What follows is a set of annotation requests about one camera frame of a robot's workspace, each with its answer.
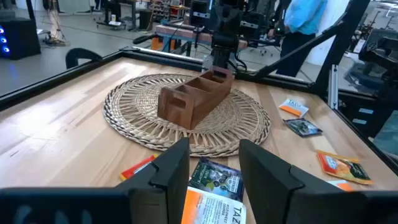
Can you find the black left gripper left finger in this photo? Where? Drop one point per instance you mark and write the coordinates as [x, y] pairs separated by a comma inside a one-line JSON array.
[[168, 193]]

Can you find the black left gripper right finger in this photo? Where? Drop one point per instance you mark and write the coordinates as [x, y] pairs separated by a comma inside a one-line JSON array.
[[270, 193]]

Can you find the orange green tea packet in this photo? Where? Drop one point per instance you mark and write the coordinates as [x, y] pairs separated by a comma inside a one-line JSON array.
[[342, 168], [136, 168]]

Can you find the white orange Tazo tea packet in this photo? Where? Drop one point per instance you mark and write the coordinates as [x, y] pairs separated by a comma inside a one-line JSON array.
[[293, 108], [211, 208], [343, 185]]

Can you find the dark blue tea packet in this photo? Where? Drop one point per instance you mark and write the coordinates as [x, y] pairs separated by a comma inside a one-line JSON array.
[[214, 179], [302, 127]]

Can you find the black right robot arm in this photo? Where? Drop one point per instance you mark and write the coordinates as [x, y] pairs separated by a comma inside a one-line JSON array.
[[224, 46]]

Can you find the blue framed workbench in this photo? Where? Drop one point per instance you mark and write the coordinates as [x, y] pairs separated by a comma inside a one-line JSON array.
[[180, 31]]

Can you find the person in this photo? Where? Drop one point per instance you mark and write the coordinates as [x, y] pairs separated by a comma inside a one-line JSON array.
[[303, 15]]

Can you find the brown wooden organizer box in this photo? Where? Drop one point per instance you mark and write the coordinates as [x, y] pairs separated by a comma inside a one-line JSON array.
[[192, 105]]

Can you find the wicker basket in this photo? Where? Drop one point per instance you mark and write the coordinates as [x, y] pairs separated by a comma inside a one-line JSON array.
[[140, 102]]

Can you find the black office desk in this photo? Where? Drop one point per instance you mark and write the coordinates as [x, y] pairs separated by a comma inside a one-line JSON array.
[[109, 12]]

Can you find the black computer tower blue lights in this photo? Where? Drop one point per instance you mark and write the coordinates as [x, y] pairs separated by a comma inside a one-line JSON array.
[[18, 37]]

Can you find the silver aluminium bracket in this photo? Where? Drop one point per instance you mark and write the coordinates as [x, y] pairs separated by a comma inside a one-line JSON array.
[[334, 87]]

